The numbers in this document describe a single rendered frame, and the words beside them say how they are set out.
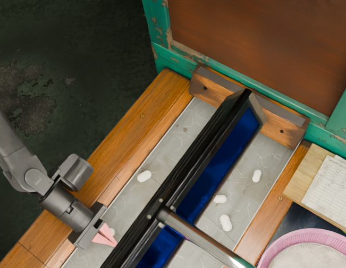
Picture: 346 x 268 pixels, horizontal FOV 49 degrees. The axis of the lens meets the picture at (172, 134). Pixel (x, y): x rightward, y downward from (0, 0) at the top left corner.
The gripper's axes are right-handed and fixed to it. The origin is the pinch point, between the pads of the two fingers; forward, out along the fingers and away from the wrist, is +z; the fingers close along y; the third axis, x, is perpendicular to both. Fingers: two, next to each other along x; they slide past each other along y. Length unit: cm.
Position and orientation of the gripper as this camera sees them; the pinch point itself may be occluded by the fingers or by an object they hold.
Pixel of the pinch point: (116, 245)
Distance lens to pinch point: 91.0
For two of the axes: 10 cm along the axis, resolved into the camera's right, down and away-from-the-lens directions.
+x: -4.4, 0.4, 9.0
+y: 5.7, -7.6, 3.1
